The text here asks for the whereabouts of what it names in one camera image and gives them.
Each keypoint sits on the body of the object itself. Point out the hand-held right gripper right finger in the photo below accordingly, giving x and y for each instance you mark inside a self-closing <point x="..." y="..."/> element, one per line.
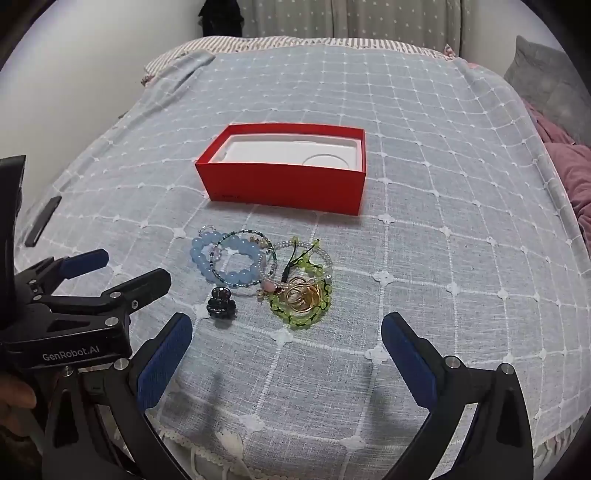
<point x="411" y="364"/>

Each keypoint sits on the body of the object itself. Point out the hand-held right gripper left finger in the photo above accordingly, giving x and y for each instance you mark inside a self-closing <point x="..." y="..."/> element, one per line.
<point x="161" y="369"/>

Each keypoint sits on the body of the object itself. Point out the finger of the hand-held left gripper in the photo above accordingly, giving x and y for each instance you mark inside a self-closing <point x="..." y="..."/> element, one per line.
<point x="138" y="286"/>
<point x="85" y="263"/>

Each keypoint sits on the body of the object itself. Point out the gold rings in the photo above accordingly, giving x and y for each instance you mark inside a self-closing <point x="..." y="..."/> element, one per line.
<point x="295" y="296"/>

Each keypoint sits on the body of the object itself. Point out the red cardboard box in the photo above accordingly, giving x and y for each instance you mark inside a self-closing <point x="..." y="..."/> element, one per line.
<point x="277" y="189"/>

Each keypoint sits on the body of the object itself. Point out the person's left hand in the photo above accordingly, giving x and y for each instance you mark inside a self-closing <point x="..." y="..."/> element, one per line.
<point x="16" y="392"/>

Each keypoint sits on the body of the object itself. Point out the black flat bar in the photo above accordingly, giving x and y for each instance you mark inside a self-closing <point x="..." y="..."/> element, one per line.
<point x="44" y="220"/>

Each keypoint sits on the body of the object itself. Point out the grey checked blanket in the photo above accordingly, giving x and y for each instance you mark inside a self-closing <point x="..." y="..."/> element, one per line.
<point x="415" y="184"/>

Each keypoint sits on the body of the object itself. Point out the purple cushion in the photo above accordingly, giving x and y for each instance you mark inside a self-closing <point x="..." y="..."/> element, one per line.
<point x="572" y="184"/>

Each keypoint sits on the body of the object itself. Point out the striped bed sheet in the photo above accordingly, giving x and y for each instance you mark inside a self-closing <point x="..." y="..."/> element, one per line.
<point x="277" y="44"/>

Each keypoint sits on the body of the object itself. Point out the dark hanging cloth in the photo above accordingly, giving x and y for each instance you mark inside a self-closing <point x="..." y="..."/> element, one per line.
<point x="221" y="18"/>

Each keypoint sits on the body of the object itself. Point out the grey cushion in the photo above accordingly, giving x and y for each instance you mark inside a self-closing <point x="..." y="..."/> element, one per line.
<point x="545" y="83"/>

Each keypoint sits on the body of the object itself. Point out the dotted grey curtain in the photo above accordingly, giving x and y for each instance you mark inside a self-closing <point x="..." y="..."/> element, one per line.
<point x="346" y="18"/>

